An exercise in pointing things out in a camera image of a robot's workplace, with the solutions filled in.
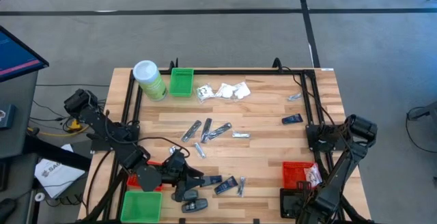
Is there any red plastic basket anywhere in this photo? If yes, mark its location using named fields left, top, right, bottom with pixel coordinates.
left=282, top=161, right=324, bottom=190
left=126, top=160, right=168, bottom=193

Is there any grey chair base leg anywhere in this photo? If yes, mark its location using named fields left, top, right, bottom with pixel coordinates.
left=406, top=100, right=437, bottom=121

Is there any black plastic basket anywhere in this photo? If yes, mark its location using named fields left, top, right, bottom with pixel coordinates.
left=279, top=188, right=308, bottom=219

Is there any small green plastic basket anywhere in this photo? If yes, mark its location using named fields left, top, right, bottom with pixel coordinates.
left=169, top=67, right=195, bottom=98

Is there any black floor cable loop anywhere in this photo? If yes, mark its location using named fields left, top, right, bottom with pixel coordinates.
left=405, top=106, right=437, bottom=154

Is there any white cotton pads packet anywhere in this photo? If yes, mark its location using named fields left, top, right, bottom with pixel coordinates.
left=303, top=164, right=324, bottom=188
left=234, top=81, right=252, bottom=100
left=214, top=82, right=237, bottom=99
left=197, top=84, right=215, bottom=101

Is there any black box with white logo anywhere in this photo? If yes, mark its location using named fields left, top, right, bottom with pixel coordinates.
left=0, top=103, right=16, bottom=130

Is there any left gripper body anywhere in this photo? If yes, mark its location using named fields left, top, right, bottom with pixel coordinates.
left=163, top=150, right=192, bottom=203

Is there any blue-screen monitor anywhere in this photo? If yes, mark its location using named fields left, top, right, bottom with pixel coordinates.
left=0, top=25, right=50, bottom=83

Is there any green disinfecting wipes canister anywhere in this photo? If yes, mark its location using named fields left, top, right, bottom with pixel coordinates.
left=132, top=59, right=169, bottom=102

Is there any black comb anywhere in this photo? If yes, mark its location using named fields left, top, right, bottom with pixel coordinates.
left=207, top=122, right=233, bottom=141
left=181, top=120, right=203, bottom=143
left=200, top=117, right=213, bottom=144

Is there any white printed booklet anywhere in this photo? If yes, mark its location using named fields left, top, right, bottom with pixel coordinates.
left=33, top=144, right=86, bottom=199

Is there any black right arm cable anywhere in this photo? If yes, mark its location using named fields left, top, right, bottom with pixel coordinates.
left=281, top=66, right=339, bottom=126

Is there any large green plastic basket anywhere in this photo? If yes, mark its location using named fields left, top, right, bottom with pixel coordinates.
left=119, top=190, right=164, bottom=224

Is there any yellow cable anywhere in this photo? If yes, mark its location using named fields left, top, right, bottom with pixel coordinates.
left=27, top=117, right=90, bottom=138

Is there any grey workstation desk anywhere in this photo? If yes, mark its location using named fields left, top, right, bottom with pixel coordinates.
left=0, top=70, right=39, bottom=159

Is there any black desk crossbar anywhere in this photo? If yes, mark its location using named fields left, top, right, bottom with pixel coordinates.
left=23, top=134, right=92, bottom=172

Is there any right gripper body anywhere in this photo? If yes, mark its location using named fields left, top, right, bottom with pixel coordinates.
left=296, top=181, right=324, bottom=224

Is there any dark blue toiletry tube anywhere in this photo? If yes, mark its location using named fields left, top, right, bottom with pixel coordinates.
left=281, top=113, right=304, bottom=125
left=201, top=175, right=223, bottom=187
left=214, top=176, right=239, bottom=195

